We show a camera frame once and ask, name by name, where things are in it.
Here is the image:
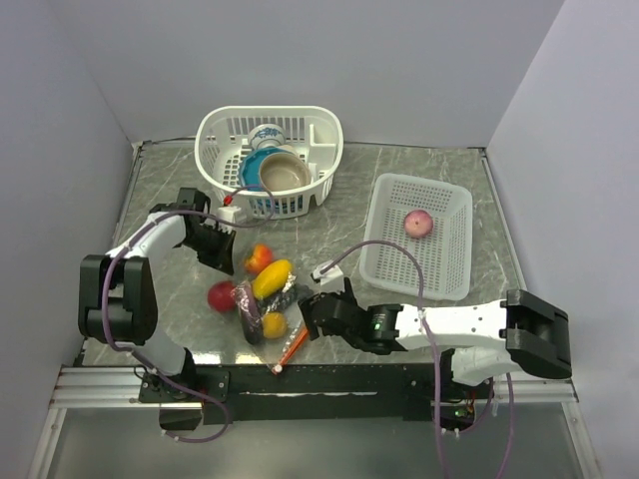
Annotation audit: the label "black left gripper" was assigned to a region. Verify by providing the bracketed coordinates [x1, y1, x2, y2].
[182, 224, 237, 275]

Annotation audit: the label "red fake apple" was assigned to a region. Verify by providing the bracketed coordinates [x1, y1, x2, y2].
[207, 280, 236, 313]

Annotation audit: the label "orange fake persimmon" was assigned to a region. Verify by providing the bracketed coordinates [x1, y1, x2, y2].
[244, 243, 274, 275]

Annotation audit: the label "purple fake eggplant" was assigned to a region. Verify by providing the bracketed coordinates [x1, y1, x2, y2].
[234, 281, 265, 345]

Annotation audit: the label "clear zip top bag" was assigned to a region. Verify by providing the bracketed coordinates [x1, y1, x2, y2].
[207, 242, 314, 375]

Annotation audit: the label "dark fake grapes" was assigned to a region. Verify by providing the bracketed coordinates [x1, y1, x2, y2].
[257, 283, 314, 314]

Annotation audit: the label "small yellow fake fruit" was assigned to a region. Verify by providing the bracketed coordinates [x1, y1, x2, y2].
[262, 311, 289, 339]

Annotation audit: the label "purple fake onion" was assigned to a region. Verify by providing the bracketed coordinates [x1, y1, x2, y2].
[403, 210, 434, 239]

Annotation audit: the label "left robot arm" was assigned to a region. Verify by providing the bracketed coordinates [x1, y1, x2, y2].
[78, 188, 236, 401]

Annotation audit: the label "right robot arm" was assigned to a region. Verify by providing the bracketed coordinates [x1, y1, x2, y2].
[299, 284, 572, 398]

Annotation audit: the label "blue plate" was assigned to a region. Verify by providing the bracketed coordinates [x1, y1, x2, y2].
[238, 148, 278, 192]

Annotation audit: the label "beige ceramic bowl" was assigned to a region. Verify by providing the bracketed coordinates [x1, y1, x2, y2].
[260, 153, 312, 192]

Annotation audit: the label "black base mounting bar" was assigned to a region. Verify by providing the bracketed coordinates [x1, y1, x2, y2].
[138, 362, 495, 432]

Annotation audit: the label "white dish rack basket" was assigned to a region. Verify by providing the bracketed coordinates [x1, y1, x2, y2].
[195, 106, 343, 219]

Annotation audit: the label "blue white porcelain bowl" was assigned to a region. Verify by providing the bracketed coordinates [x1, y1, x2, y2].
[248, 124, 286, 151]

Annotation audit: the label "white perforated plastic basket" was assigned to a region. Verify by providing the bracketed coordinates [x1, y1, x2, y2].
[359, 173, 472, 301]

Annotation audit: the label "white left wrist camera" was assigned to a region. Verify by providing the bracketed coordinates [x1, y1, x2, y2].
[216, 205, 248, 228]

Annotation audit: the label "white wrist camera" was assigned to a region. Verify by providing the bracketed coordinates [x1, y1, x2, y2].
[311, 261, 344, 292]
[216, 205, 248, 228]

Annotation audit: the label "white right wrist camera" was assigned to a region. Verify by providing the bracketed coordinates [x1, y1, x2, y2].
[311, 261, 344, 292]

